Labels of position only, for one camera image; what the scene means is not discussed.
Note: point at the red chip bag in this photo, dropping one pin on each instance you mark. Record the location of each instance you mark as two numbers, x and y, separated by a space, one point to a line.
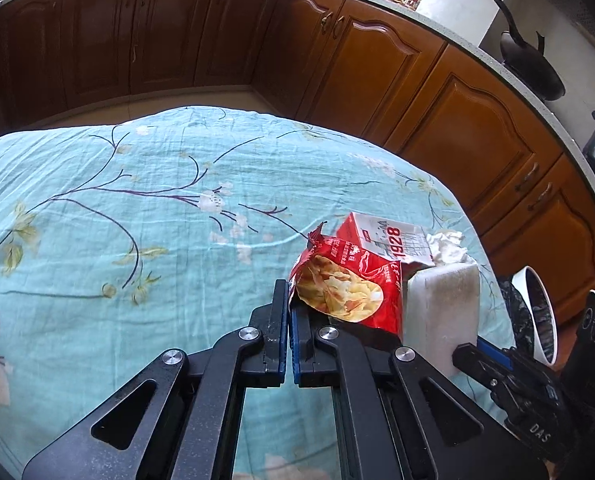
360 270

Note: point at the white foam block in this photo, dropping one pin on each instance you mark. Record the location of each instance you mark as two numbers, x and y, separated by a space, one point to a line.
442 310

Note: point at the white bin with black liner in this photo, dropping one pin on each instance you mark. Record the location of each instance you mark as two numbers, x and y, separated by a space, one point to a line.
541 305

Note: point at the teal floral tablecloth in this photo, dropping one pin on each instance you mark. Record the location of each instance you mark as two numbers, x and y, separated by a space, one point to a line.
127 240

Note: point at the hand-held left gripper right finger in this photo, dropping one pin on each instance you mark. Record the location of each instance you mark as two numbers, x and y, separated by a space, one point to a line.
297 355

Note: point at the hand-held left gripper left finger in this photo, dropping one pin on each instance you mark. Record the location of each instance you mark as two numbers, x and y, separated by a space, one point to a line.
279 340

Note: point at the crumpled white tissue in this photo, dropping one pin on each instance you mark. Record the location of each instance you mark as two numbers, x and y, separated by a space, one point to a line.
447 247

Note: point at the black wok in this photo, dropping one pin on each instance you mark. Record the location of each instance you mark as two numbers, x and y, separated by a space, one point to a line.
532 67

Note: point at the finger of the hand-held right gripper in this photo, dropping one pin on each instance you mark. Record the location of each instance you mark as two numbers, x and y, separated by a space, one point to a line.
492 349
477 365

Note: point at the wooden lower cabinets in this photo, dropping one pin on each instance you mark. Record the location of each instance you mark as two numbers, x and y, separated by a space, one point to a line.
427 110

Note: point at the grey kitchen countertop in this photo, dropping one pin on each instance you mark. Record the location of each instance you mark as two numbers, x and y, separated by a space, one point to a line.
457 35

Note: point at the red and white carton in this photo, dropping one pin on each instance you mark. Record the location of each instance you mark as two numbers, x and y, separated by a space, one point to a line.
392 241

